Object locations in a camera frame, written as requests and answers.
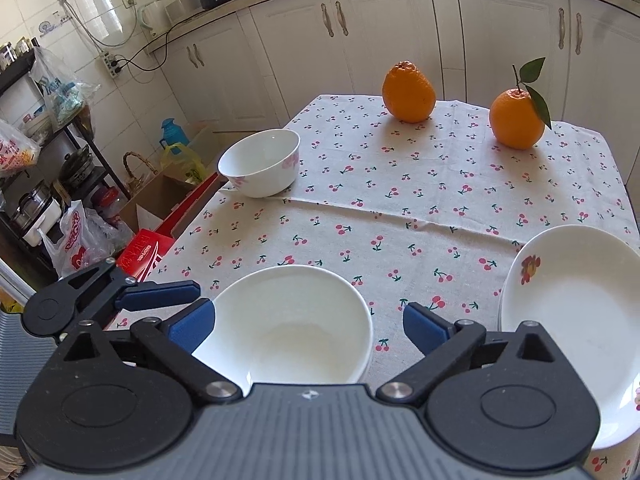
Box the white fruit plate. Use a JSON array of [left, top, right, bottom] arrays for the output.
[[499, 224, 639, 450]]

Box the wicker basket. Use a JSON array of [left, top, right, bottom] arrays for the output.
[[122, 151, 158, 195]]

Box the black metal storage rack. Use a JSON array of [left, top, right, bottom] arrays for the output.
[[0, 46, 134, 286]]

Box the yellow plastic bag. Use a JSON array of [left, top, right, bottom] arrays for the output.
[[160, 142, 208, 184]]

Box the bumpy orange tangerine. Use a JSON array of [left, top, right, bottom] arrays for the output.
[[382, 61, 436, 124]]

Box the cherry print tablecloth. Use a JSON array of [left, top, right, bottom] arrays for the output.
[[106, 93, 640, 480]]

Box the orange with green leaves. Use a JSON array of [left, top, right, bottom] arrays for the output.
[[489, 58, 552, 151]]

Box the white electric kettle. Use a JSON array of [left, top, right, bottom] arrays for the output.
[[138, 0, 170, 38]]

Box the white floral bowl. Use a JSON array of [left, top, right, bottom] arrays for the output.
[[357, 332, 374, 382], [193, 264, 373, 393], [218, 129, 300, 198]]

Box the brown cardboard box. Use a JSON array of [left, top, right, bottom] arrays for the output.
[[119, 168, 227, 240]]

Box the blue thermos jug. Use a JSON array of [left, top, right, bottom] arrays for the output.
[[160, 118, 190, 148]]

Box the white power strip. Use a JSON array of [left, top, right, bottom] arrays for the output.
[[100, 51, 122, 79]]

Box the red white plastic bag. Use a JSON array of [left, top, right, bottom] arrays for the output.
[[38, 200, 134, 278]]

